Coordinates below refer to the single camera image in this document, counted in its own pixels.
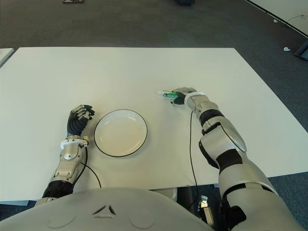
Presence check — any robot right hand black silver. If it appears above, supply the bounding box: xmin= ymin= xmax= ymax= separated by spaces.
xmin=170 ymin=87 xmax=198 ymax=106

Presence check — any robot left hand black silver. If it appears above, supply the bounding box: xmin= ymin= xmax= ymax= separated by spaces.
xmin=66 ymin=104 xmax=96 ymax=138

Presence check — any green white toothpaste tube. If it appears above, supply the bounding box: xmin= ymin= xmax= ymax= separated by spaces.
xmin=157 ymin=89 xmax=179 ymax=99

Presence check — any white plate black rim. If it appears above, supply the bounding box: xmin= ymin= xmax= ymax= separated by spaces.
xmin=93 ymin=109 xmax=148 ymax=158

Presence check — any grey robot torso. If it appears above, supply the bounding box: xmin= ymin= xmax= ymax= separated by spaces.
xmin=0 ymin=187 xmax=217 ymax=231

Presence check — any white side table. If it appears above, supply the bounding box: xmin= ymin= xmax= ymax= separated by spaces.
xmin=0 ymin=48 xmax=14 ymax=68

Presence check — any grey angled floor object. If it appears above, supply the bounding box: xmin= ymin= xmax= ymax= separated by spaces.
xmin=295 ymin=38 xmax=308 ymax=60

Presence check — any white background table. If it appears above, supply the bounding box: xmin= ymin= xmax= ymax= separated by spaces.
xmin=246 ymin=0 xmax=308 ymax=38

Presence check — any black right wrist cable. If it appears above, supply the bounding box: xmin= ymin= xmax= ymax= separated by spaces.
xmin=189 ymin=110 xmax=201 ymax=210

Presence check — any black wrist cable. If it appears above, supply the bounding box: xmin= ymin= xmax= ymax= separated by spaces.
xmin=80 ymin=144 xmax=102 ymax=189
xmin=189 ymin=110 xmax=201 ymax=210

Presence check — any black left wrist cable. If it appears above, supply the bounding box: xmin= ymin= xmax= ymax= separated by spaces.
xmin=80 ymin=144 xmax=102 ymax=189

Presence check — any black pedestal column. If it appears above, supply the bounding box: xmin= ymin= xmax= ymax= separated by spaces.
xmin=177 ymin=186 xmax=194 ymax=210

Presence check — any silver metal bracket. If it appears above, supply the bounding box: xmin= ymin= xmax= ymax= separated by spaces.
xmin=197 ymin=194 xmax=210 ymax=210

